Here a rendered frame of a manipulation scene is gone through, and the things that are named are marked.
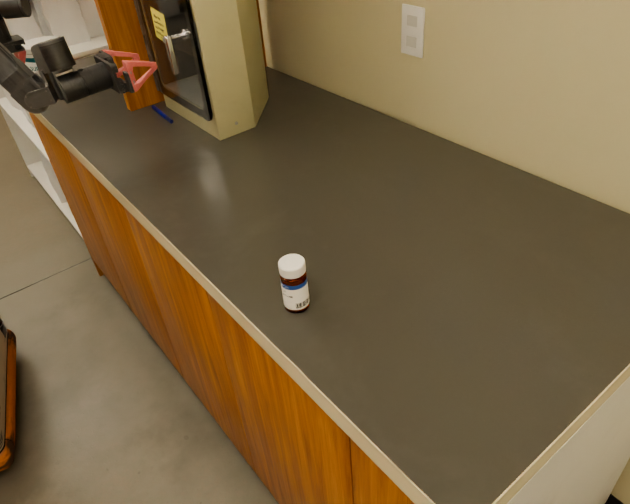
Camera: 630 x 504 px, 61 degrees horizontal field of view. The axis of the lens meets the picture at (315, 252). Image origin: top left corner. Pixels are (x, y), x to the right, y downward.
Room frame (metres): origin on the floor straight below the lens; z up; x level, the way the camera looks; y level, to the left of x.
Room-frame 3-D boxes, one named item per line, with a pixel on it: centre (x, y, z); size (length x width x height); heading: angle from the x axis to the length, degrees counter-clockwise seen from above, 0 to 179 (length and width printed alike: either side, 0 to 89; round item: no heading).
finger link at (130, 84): (1.20, 0.36, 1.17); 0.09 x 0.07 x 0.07; 125
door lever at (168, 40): (1.30, 0.28, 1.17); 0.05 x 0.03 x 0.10; 125
